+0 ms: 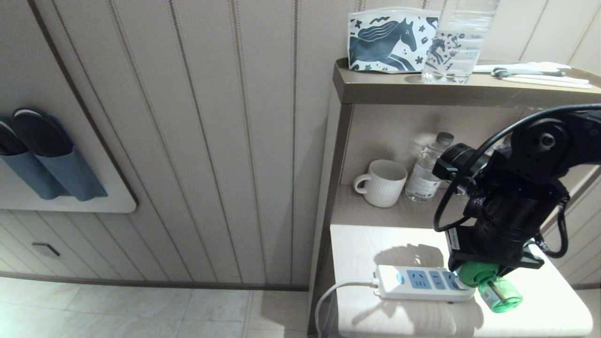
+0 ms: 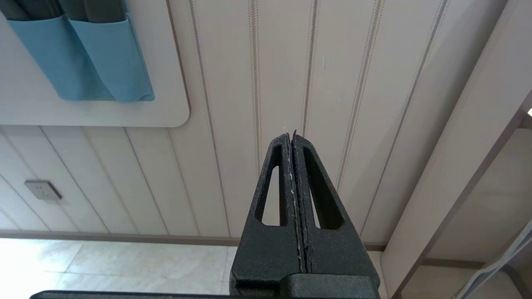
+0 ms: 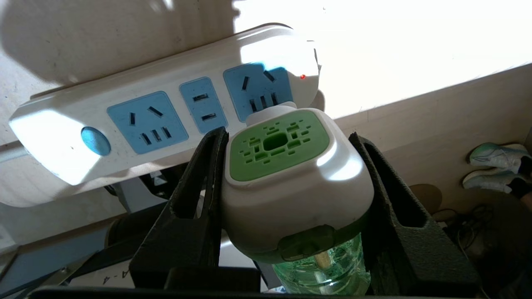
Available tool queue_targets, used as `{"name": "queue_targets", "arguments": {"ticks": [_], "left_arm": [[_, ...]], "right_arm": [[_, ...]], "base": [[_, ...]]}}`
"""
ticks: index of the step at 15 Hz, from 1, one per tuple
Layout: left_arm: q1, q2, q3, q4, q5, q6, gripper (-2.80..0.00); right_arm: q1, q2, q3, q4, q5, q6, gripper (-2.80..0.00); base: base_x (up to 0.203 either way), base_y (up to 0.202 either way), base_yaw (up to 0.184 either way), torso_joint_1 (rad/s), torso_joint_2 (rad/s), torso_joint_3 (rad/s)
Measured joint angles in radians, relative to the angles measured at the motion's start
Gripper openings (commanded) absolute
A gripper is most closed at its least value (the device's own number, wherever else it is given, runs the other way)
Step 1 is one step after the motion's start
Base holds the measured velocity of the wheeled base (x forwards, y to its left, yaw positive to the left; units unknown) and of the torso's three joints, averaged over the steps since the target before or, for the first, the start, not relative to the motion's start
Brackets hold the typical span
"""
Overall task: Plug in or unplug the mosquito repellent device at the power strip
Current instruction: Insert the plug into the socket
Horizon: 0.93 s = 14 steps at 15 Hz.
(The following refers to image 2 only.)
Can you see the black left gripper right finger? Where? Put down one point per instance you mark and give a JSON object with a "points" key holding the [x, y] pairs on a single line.
{"points": [[336, 253]]}

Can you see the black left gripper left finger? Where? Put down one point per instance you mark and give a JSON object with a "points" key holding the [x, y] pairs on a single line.
{"points": [[266, 257]]}

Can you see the beige brown shelf unit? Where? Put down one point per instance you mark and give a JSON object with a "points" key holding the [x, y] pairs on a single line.
{"points": [[457, 145]]}

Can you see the blue slippers in holder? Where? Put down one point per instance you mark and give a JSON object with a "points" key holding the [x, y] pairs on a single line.
{"points": [[108, 62]]}

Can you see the dark grey slipper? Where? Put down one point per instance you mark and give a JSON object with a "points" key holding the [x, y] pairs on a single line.
{"points": [[29, 8], [95, 10]]}

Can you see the white rounded wall board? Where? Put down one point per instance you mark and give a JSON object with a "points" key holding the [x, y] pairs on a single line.
{"points": [[166, 83]]}

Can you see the grey wall socket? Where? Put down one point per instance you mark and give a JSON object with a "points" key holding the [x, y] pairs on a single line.
{"points": [[43, 191]]}

